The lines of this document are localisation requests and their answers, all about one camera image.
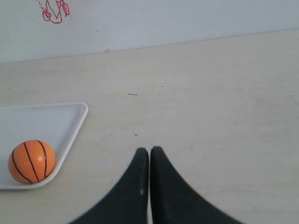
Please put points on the small orange basketball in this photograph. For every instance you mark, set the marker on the small orange basketball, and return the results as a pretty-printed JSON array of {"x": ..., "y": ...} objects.
[{"x": 31, "y": 161}]

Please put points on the red mini basketball hoop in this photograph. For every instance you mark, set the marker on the red mini basketball hoop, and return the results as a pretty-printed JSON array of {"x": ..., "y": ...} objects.
[{"x": 54, "y": 11}]

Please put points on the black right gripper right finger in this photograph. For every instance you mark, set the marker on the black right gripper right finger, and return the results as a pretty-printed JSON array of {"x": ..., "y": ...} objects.
[{"x": 174, "y": 201}]

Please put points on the white rectangular plastic tray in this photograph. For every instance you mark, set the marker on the white rectangular plastic tray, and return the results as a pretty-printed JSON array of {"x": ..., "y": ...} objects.
[{"x": 56, "y": 124}]

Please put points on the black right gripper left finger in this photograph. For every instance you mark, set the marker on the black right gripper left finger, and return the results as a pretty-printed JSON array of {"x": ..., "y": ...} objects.
[{"x": 127, "y": 201}]

